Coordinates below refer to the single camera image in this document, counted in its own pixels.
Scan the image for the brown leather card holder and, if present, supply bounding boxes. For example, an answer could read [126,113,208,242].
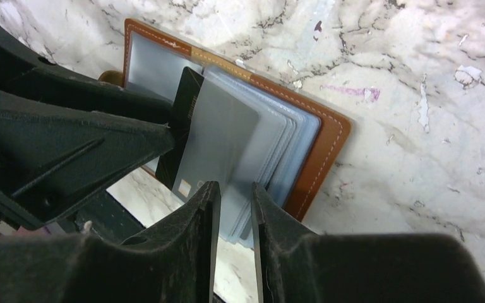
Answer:
[101,18,351,247]

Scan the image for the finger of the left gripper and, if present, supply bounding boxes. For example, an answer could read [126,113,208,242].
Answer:
[0,90,174,229]
[0,27,171,124]

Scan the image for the black credit card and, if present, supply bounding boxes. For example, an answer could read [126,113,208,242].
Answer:
[155,67,204,189]

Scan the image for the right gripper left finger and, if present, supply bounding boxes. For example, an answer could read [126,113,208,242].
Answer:
[0,181,221,302]

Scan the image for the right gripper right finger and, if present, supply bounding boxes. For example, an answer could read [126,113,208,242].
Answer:
[251,183,485,302]

